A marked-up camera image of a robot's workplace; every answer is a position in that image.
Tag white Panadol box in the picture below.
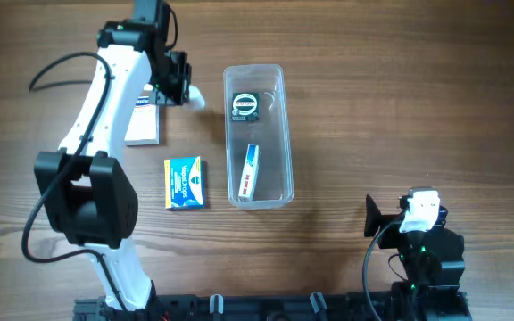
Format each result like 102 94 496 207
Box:
238 144 260 202

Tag clear plastic container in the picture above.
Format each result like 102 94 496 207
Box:
223 64 294 210

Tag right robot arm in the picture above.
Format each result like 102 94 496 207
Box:
361 189 472 320

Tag small white sanitizer bottle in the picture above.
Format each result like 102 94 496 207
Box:
182 85 205 111

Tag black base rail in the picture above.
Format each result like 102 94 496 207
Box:
72 292 472 321

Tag blue yellow VapoDrops box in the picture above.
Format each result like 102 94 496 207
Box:
163 156 205 210

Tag white Hansaplast plaster box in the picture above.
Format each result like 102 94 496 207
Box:
125 96 160 146

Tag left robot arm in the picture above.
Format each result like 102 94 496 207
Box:
34 0 205 320

